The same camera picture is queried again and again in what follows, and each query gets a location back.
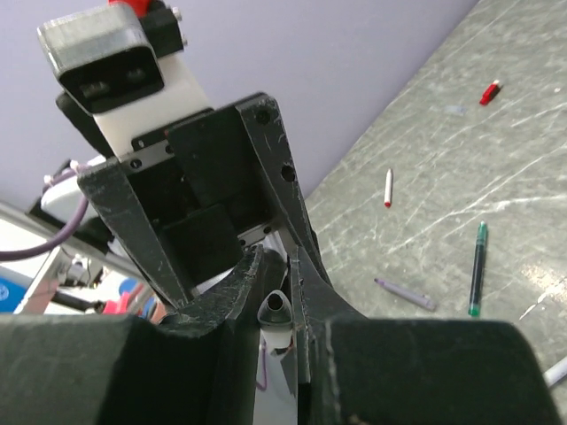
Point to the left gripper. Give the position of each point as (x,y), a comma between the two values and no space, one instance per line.
(181,202)

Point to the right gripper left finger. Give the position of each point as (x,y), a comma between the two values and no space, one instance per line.
(197,366)

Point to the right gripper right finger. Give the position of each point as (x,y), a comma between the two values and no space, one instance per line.
(358,370)

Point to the blue white marker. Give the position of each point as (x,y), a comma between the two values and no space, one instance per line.
(556,373)

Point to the black white marker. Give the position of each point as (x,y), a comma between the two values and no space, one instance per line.
(276,343)

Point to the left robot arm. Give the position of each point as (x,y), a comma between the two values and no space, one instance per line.
(66,199)

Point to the purple pen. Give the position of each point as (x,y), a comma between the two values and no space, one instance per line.
(410,296)

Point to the green pen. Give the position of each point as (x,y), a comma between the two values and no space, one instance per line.
(478,271)

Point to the red white marker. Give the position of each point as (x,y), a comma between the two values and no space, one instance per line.
(388,188)

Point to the red marker cap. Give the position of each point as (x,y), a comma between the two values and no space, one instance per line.
(490,93)

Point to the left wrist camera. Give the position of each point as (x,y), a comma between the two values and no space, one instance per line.
(121,69)

